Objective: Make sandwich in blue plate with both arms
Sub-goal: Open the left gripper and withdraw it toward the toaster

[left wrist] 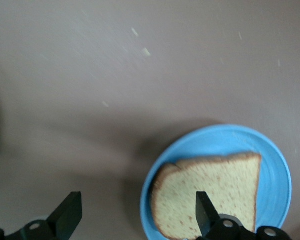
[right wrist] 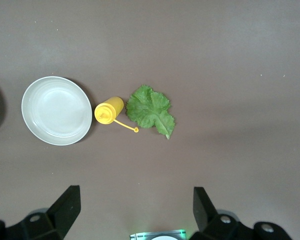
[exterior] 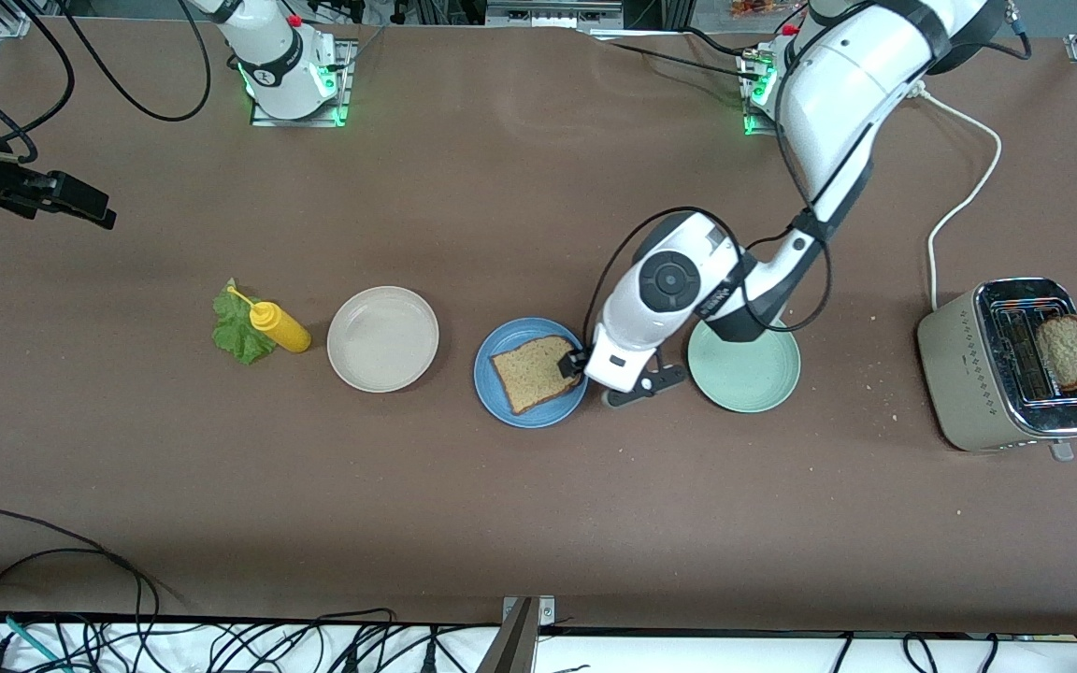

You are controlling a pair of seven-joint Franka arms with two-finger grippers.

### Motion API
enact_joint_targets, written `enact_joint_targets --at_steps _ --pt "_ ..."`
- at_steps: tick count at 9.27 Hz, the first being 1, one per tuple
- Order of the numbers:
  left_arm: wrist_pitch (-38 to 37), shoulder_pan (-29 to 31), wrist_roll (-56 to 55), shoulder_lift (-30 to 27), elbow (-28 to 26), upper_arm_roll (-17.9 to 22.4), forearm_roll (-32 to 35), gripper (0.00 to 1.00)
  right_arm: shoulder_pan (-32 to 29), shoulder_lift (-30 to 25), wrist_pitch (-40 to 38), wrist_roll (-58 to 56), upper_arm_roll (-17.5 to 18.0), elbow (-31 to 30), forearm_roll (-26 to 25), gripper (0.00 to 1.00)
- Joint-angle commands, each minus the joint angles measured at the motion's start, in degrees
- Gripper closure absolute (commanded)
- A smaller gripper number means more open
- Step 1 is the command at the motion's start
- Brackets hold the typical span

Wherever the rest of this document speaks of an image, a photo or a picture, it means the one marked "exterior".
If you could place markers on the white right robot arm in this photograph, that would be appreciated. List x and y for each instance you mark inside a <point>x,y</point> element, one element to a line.
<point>277,56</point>

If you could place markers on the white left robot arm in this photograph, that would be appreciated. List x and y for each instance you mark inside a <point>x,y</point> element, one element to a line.
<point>838,84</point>

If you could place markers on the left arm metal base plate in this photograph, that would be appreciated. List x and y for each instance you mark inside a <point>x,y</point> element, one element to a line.
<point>752,128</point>

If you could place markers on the aluminium frame rail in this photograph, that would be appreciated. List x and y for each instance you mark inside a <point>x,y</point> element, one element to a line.
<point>520,636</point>

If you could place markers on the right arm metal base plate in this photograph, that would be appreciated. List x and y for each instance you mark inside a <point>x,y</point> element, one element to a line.
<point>345,89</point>

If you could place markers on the light green round plate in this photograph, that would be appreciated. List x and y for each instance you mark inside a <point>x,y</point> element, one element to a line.
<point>749,374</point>

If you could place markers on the beige round plate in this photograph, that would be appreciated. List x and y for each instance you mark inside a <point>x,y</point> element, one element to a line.
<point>382,338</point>

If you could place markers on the green lettuce leaf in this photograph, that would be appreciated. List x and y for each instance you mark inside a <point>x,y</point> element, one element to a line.
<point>237,336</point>

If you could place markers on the brown bread slice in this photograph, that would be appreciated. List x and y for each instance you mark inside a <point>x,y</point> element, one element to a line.
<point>529,374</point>
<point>1067,350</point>

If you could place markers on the grey metal box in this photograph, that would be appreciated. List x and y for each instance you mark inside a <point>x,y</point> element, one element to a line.
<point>552,14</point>

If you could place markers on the beige metal toaster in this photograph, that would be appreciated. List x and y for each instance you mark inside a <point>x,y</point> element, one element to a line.
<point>964,374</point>

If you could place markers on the orange wrapped object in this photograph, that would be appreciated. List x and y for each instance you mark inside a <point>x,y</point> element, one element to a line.
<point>753,9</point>

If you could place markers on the yellow mustard squeeze bottle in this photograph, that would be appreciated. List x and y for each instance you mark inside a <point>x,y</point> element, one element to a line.
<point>281,327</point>

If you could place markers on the blue round plate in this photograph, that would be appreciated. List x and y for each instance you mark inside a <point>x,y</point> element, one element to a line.
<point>490,393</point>

